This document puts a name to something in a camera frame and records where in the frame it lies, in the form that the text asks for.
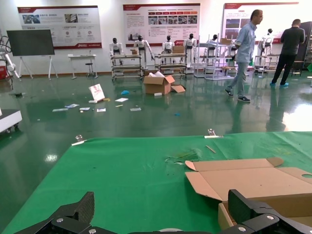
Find grey metal trolley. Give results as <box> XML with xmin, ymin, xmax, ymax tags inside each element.
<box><xmin>253</xmin><ymin>54</ymin><xmax>281</xmax><ymax>74</ymax></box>
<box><xmin>111</xmin><ymin>54</ymin><xmax>143</xmax><ymax>80</ymax></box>
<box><xmin>154</xmin><ymin>52</ymin><xmax>188</xmax><ymax>78</ymax></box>

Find clear plastic wrapper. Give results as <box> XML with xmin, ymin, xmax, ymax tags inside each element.
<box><xmin>165</xmin><ymin>148</ymin><xmax>203</xmax><ymax>166</ymax></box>

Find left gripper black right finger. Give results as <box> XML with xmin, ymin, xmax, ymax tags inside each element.
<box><xmin>219</xmin><ymin>189</ymin><xmax>312</xmax><ymax>234</ymax></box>

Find red equipment box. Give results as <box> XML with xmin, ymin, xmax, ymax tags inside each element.
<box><xmin>0</xmin><ymin>65</ymin><xmax>11</xmax><ymax>80</ymax></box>

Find white black humanoid robot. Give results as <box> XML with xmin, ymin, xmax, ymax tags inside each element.
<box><xmin>258</xmin><ymin>28</ymin><xmax>275</xmax><ymax>57</ymax></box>
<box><xmin>133</xmin><ymin>35</ymin><xmax>155</xmax><ymax>70</ymax></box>
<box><xmin>207</xmin><ymin>34</ymin><xmax>221</xmax><ymax>49</ymax></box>
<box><xmin>109</xmin><ymin>38</ymin><xmax>124</xmax><ymax>66</ymax></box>
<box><xmin>162</xmin><ymin>35</ymin><xmax>175</xmax><ymax>54</ymax></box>
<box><xmin>183</xmin><ymin>33</ymin><xmax>197</xmax><ymax>74</ymax></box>

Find large open cardboard box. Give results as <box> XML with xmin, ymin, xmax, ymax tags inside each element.
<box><xmin>143</xmin><ymin>70</ymin><xmax>186</xmax><ymax>96</ymax></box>

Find man in light blue shirt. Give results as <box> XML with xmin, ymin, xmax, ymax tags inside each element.
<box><xmin>224</xmin><ymin>9</ymin><xmax>264</xmax><ymax>103</ymax></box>

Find white desk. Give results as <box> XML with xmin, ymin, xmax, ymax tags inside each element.
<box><xmin>67</xmin><ymin>54</ymin><xmax>98</xmax><ymax>80</ymax></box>

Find green table cloth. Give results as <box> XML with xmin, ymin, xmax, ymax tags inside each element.
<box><xmin>0</xmin><ymin>131</ymin><xmax>312</xmax><ymax>234</ymax></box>

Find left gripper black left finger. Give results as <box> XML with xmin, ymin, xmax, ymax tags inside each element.
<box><xmin>7</xmin><ymin>191</ymin><xmax>103</xmax><ymax>234</ymax></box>

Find black stool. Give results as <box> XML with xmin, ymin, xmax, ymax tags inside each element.
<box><xmin>85</xmin><ymin>62</ymin><xmax>99</xmax><ymax>78</ymax></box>

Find white red printed bag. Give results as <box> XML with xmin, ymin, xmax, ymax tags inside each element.
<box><xmin>88</xmin><ymin>83</ymin><xmax>106</xmax><ymax>103</ymax></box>

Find man in black clothes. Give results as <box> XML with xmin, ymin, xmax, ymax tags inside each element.
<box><xmin>270</xmin><ymin>19</ymin><xmax>306</xmax><ymax>89</ymax></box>

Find black display on stand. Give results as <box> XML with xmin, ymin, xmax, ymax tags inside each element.
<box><xmin>6</xmin><ymin>29</ymin><xmax>59</xmax><ymax>80</ymax></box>

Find white metal rack frame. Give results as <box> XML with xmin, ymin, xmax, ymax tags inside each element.
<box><xmin>194</xmin><ymin>40</ymin><xmax>238</xmax><ymax>80</ymax></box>

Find white machine base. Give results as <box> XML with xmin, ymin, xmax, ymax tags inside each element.
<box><xmin>0</xmin><ymin>107</ymin><xmax>23</xmax><ymax>134</ymax></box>

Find white red wall poster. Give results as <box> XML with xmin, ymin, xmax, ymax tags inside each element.
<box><xmin>222</xmin><ymin>2</ymin><xmax>300</xmax><ymax>44</ymax></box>
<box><xmin>17</xmin><ymin>5</ymin><xmax>102</xmax><ymax>49</ymax></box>
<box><xmin>122</xmin><ymin>3</ymin><xmax>201</xmax><ymax>47</ymax></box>

